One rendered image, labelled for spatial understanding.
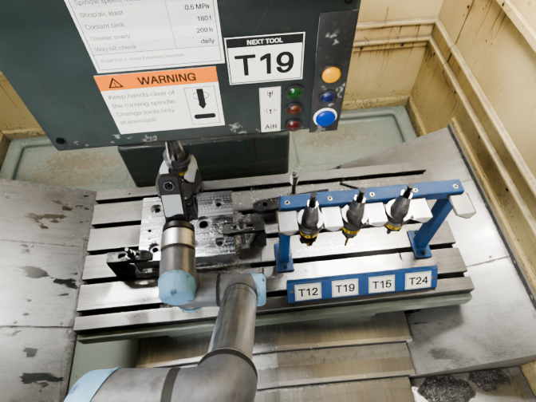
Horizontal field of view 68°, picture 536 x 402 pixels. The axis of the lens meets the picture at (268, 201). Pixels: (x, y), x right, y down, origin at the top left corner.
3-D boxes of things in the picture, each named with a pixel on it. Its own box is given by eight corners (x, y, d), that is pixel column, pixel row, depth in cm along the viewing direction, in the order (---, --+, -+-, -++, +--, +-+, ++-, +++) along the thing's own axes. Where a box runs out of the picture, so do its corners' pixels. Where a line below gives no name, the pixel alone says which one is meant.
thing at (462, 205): (478, 218, 97) (478, 216, 96) (456, 219, 97) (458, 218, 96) (467, 195, 101) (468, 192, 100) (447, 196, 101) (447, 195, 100)
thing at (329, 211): (345, 230, 96) (345, 229, 95) (324, 233, 96) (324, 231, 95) (340, 206, 100) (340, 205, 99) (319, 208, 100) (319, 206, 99)
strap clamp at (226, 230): (266, 246, 129) (265, 222, 116) (226, 250, 128) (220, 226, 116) (265, 236, 130) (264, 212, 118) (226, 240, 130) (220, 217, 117)
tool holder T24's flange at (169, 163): (192, 151, 98) (191, 143, 96) (190, 170, 94) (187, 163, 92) (167, 151, 98) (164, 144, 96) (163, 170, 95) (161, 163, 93)
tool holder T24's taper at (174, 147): (186, 146, 95) (180, 127, 90) (184, 160, 93) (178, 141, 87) (167, 147, 95) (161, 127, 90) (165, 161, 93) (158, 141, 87)
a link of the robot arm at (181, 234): (155, 244, 83) (195, 241, 83) (157, 225, 85) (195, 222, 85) (164, 259, 89) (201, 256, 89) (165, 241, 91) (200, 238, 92)
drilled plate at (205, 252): (236, 259, 122) (235, 252, 117) (142, 269, 121) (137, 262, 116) (233, 198, 134) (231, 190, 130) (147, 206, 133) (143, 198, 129)
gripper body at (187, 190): (168, 202, 99) (167, 245, 92) (159, 182, 92) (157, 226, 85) (199, 199, 99) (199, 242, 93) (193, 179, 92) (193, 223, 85)
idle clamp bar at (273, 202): (329, 210, 136) (332, 199, 130) (255, 222, 134) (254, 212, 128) (326, 198, 138) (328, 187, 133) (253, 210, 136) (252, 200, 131)
